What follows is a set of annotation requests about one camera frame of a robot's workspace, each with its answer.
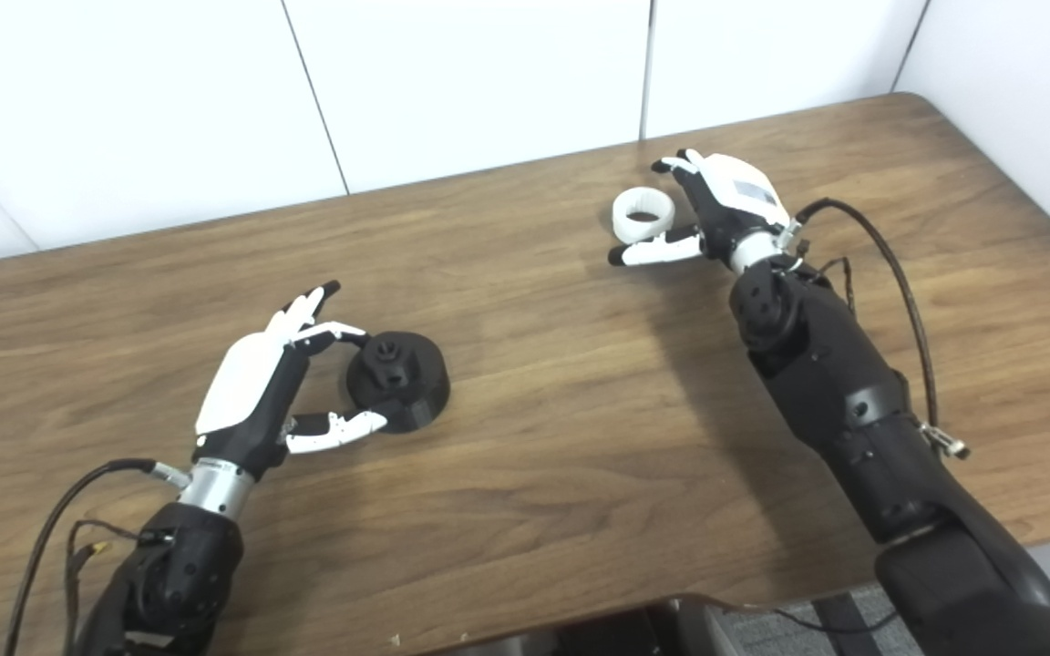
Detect thin left wrist wires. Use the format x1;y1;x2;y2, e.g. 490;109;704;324
65;519;175;620

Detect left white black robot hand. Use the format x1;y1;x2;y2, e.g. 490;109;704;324
193;280;389;481

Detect thin right wrist wires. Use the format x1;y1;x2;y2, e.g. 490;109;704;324
803;239;857;315

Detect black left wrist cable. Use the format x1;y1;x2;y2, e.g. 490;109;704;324
2;458;193;656

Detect white toothed plastic ring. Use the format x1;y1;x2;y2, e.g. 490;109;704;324
612;187;675;245

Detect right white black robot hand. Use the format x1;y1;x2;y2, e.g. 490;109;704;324
607;149;799;272

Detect round black plastic part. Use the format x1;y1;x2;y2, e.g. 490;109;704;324
345;333;451;434

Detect thin wrist wires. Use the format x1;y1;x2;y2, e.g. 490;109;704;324
803;239;857;315
65;519;175;620

